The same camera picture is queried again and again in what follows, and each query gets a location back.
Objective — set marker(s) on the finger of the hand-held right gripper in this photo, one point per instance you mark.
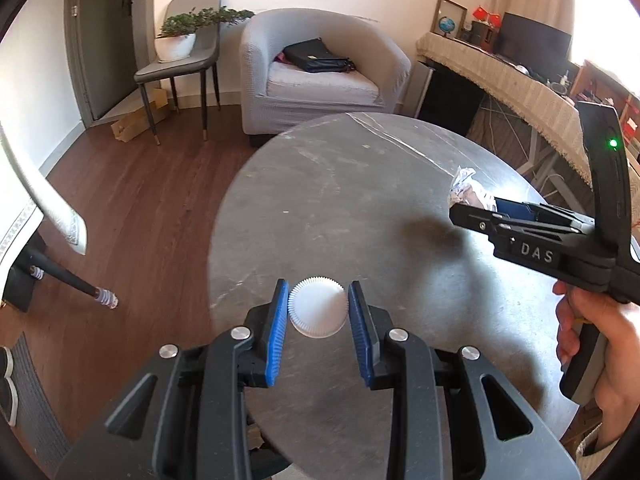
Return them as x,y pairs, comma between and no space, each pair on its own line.
500,224
515,209

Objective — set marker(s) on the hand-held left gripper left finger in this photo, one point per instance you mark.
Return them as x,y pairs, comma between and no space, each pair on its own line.
277,332

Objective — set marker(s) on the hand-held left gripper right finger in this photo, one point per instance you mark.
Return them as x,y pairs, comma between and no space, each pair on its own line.
359,332

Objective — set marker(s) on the white paper cupcake liner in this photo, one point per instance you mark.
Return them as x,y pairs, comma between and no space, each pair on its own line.
317,307

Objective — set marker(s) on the white paper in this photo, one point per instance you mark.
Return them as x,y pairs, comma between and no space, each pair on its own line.
467,187

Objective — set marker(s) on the person's right forearm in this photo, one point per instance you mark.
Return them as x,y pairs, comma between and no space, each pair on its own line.
622,427

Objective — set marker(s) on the person's right hand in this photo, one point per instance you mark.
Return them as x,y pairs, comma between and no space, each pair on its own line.
612,340

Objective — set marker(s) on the wooden shelf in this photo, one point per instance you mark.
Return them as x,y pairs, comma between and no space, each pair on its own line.
610,95

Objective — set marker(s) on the beige fringed desk cloth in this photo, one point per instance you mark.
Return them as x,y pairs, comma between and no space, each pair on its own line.
520,95

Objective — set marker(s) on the black monitor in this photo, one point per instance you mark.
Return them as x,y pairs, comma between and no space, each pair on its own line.
532,40

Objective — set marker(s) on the small black desk box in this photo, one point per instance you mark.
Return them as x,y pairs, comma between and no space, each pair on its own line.
481,34

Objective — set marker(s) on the red desk ornaments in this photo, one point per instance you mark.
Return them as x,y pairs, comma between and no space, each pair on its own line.
487,16

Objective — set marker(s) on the framed globe picture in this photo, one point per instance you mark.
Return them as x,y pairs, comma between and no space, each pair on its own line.
449,19

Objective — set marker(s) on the black table leg with sock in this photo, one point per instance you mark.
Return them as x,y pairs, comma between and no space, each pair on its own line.
75,285

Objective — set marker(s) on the grey armchair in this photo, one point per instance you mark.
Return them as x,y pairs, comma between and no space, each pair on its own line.
320,95

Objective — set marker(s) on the black handbag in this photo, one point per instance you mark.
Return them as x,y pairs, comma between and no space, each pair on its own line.
315,57

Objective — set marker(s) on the grey floor mat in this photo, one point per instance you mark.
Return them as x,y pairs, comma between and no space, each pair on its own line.
37,410

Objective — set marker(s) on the cardboard box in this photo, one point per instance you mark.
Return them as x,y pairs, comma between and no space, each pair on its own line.
137,120

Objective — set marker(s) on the black shoe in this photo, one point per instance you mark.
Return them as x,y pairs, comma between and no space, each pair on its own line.
6,385

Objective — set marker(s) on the grey chair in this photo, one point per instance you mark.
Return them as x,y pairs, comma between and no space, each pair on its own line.
175,70

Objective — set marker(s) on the white patterned tablecloth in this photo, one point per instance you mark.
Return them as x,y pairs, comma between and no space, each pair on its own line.
30,195

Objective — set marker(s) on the potted plant in white pot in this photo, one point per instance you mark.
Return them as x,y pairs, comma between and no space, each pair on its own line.
177,42

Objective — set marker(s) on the grey door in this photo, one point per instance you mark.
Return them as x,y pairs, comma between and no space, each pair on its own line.
102,45

